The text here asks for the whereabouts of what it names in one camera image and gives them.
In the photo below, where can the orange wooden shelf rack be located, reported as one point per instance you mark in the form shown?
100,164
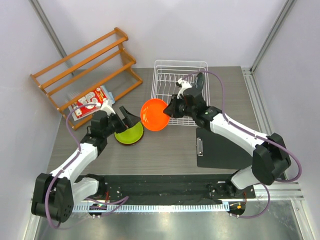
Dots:
103,63

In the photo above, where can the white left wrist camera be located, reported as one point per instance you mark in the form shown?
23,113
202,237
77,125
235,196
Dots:
106,106

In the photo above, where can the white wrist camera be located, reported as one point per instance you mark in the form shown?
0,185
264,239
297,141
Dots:
183,85
106,106

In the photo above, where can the dark blue-grey plate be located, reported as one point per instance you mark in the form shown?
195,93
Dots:
199,81

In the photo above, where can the white slotted cable duct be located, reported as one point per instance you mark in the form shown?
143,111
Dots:
90,207

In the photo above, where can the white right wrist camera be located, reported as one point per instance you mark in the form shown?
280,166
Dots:
183,85

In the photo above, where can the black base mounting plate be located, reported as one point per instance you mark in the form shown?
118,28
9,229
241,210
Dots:
170,190

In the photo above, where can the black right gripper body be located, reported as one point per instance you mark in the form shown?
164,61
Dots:
182,109

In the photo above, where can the lime green plate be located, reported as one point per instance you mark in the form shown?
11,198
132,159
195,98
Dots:
129,133

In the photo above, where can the black clipboard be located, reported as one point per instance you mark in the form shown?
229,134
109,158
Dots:
217,152

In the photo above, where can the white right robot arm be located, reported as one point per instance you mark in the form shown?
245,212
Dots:
269,156

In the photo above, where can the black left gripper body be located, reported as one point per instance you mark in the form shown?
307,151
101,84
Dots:
114,124

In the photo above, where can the orange plate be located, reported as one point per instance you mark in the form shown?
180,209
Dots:
152,116

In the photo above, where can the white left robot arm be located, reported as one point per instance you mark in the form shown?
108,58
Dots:
55,194

